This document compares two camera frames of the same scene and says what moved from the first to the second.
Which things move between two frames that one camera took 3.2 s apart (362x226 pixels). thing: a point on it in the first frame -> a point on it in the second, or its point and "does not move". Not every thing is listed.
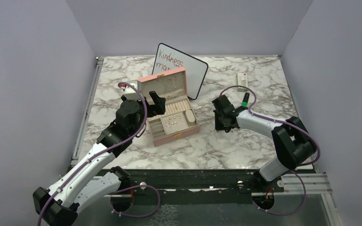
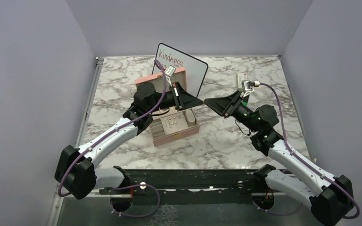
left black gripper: [158, 108] -> [184, 100]
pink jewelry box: [180, 119] does not move
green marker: [245, 99] does not move
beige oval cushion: [190, 117] does not move
